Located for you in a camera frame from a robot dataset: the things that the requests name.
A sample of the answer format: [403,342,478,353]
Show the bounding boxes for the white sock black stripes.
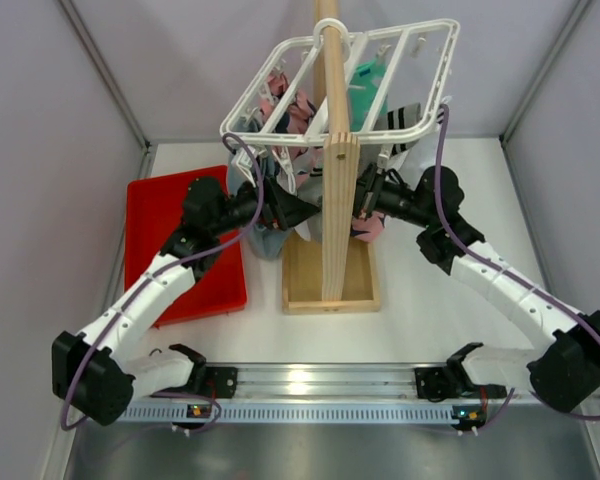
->
[273,147,323,243]

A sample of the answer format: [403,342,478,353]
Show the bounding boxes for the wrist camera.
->
[228,146,258,185]
[376,152,393,176]

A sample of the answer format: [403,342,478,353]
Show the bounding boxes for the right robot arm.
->
[353,164,600,414]

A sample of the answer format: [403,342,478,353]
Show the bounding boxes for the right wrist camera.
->
[376,152,393,176]

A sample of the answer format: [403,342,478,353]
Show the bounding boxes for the pink patterned sock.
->
[350,211,386,243]
[259,71,322,159]

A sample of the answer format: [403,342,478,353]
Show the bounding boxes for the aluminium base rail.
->
[122,363,538,426]

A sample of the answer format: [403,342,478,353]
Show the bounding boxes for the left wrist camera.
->
[228,146,258,185]

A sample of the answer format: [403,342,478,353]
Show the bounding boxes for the white clip sock hanger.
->
[220,17,461,147]

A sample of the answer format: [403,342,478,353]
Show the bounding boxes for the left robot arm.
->
[51,177,320,431]

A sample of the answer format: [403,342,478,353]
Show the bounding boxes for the blue grey sock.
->
[226,147,291,260]

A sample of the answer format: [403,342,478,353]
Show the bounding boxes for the grey sock black stripes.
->
[374,103,422,159]

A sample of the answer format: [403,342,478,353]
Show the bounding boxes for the red plastic tray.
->
[123,164,249,329]

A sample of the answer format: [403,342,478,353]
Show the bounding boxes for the teal patterned sock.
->
[348,60,386,131]

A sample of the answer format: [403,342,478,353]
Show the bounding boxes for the wooden stand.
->
[281,1,381,315]

